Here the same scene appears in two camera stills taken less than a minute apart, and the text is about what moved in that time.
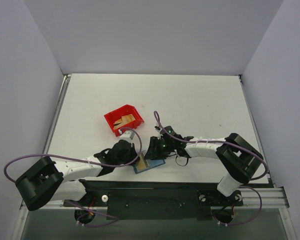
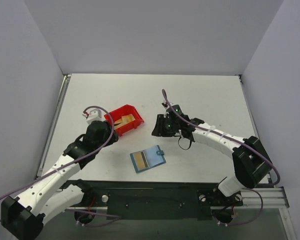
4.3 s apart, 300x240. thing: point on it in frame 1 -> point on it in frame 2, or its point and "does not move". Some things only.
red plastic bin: (113, 116) does not move
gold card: (141, 163) does not move
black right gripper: (153, 146) -> (161, 125)
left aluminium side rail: (63, 88) does not move
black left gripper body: (131, 152) -> (110, 130)
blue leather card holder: (143, 164) does not move
